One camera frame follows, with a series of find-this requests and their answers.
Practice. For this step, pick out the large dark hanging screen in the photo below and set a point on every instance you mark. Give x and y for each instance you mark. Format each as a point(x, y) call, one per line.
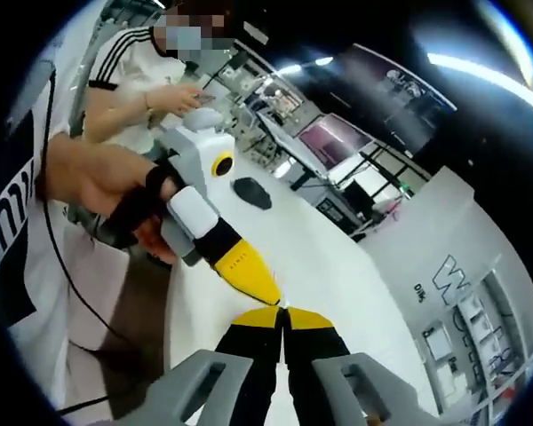
point(395, 93)

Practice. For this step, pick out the person's left hand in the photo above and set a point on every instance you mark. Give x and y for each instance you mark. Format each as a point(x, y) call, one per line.
point(129, 213)

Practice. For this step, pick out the black computer mouse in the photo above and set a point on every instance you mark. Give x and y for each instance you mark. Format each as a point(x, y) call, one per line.
point(251, 193)

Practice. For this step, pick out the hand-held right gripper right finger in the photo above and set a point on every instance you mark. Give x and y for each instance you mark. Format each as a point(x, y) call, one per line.
point(315, 350)

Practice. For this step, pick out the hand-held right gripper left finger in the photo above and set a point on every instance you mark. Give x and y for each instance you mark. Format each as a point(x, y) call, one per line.
point(253, 355)

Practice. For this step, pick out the grey desk with black legs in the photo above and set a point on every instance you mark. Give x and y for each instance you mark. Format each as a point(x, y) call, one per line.
point(293, 146)

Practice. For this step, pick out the person's trousers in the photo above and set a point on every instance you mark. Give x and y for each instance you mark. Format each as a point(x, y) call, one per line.
point(129, 302)

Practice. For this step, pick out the ceiling light strip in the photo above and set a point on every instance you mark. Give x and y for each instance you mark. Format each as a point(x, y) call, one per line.
point(471, 63)

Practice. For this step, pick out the grey metal shelf rack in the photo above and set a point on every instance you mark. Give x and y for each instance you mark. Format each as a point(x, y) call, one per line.
point(484, 337)

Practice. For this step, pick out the person's white printed shirt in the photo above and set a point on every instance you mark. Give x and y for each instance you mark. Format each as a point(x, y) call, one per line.
point(26, 288)

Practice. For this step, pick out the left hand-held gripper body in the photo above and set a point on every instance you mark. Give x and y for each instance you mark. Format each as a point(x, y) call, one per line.
point(195, 148)

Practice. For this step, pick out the black computer monitor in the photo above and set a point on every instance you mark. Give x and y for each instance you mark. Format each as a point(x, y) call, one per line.
point(357, 197)

